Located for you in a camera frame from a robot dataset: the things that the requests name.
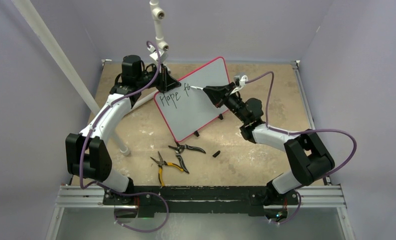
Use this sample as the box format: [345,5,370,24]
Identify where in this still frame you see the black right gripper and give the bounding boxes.
[204,82,249,123]

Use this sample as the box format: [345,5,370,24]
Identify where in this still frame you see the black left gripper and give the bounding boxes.
[137,63,181,94]

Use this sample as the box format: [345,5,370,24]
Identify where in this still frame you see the black whiteboard marker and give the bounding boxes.
[189,85,203,91]

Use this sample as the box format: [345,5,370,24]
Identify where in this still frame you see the pink framed whiteboard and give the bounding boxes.
[153,56,230,142]

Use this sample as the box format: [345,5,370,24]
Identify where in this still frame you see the black marker cap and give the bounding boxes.
[212,150,221,158]

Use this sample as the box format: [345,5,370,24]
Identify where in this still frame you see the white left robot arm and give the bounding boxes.
[65,55,181,205]

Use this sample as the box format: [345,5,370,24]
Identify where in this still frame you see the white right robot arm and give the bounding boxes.
[203,83,335,204]

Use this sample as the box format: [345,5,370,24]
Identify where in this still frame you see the white pvc pipe stand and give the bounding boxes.
[149,0,169,51]

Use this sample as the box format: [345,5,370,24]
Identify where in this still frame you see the white diagonal pole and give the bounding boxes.
[11,0,131,157]

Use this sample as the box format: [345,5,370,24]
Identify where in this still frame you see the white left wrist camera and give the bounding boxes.
[147,45,168,65]

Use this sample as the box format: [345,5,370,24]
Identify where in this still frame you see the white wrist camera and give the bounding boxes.
[232,73,248,94]
[147,45,168,65]

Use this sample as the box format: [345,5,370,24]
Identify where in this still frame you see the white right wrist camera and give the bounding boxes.
[232,73,248,94]

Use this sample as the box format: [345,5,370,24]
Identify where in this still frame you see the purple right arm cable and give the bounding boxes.
[245,71,358,181]

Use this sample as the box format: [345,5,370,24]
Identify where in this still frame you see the black handled pliers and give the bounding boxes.
[168,139,206,175]

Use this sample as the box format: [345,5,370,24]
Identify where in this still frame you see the yellow handled pliers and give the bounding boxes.
[150,151,184,187]

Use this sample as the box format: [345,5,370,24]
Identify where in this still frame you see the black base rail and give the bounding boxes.
[103,185,299,218]

